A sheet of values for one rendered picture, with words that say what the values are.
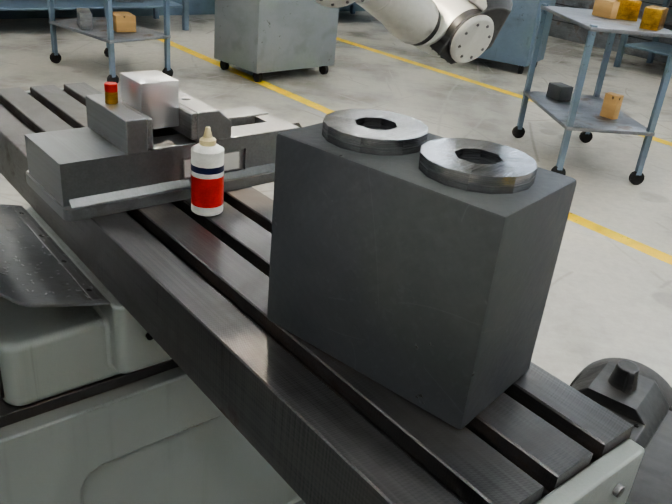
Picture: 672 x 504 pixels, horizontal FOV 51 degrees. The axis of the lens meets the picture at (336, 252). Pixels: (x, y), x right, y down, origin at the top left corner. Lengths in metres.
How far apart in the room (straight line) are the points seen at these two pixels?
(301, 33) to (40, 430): 4.94
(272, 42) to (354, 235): 4.95
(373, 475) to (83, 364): 0.48
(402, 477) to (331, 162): 0.25
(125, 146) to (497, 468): 0.58
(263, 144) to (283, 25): 4.55
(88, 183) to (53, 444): 0.32
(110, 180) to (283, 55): 4.72
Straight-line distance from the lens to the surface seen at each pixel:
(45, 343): 0.88
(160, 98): 0.94
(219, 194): 0.89
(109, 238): 0.85
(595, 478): 0.60
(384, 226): 0.55
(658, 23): 4.17
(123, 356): 0.90
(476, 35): 1.10
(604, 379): 1.30
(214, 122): 0.94
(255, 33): 5.42
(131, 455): 1.04
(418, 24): 1.06
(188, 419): 1.04
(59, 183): 0.89
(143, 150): 0.91
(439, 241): 0.52
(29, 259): 0.95
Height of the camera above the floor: 1.30
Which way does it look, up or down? 27 degrees down
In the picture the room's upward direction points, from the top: 6 degrees clockwise
